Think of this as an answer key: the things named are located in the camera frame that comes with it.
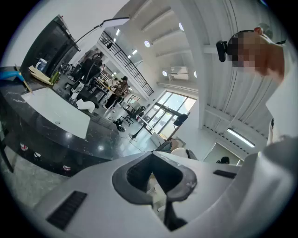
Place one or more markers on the white round table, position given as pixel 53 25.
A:
pixel 146 123

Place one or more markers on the green bottle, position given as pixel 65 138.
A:
pixel 55 77

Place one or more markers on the black balcony railing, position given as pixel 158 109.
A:
pixel 115 48

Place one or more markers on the white air conditioner unit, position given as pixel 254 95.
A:
pixel 179 72

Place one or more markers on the white blue mug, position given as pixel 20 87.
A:
pixel 41 65

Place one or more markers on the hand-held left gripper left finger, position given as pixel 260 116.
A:
pixel 97 204

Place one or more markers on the beige flat tray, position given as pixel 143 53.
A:
pixel 39 74

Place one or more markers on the person's white printed t-shirt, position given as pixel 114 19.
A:
pixel 286 100

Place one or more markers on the large glass window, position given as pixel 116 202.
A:
pixel 167 109

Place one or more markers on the black studio lamp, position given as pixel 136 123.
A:
pixel 180 119

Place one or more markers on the chrome faucet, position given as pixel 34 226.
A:
pixel 74 96

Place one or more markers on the round ceiling light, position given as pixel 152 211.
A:
pixel 147 44
pixel 181 26
pixel 164 73

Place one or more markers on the black head-worn camera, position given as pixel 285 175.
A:
pixel 221 51

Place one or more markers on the long tube ceiling light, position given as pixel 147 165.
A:
pixel 241 137

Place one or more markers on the black equipment heap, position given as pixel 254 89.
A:
pixel 119 125

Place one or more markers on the black tall cabinet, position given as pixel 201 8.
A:
pixel 46 41

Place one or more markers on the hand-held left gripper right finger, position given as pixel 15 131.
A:
pixel 221 200

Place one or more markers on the person's head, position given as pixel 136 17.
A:
pixel 267 60

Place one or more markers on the white sink basin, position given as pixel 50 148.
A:
pixel 53 109

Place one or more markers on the studio light on boom arm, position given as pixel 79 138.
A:
pixel 116 22

